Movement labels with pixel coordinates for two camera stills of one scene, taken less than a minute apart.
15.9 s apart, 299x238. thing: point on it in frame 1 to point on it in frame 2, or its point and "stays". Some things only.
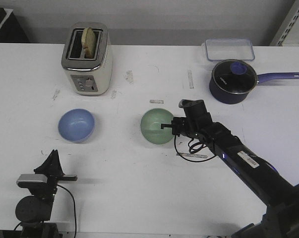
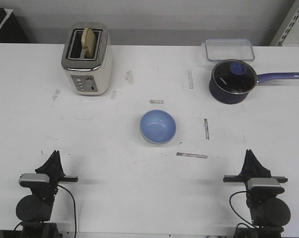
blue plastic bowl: x=76 y=125 to x=157 y=126
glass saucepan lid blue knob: x=234 y=76 stays
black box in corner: x=5 y=28 stays
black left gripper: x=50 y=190 stays
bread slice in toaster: x=89 y=42 stays
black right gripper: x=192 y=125 to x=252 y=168
